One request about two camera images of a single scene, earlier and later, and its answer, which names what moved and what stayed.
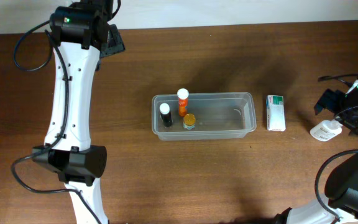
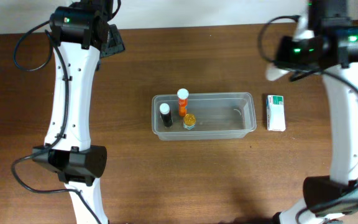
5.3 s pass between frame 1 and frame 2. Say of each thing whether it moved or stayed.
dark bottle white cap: stayed
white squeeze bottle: moved
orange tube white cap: stayed
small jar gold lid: stayed
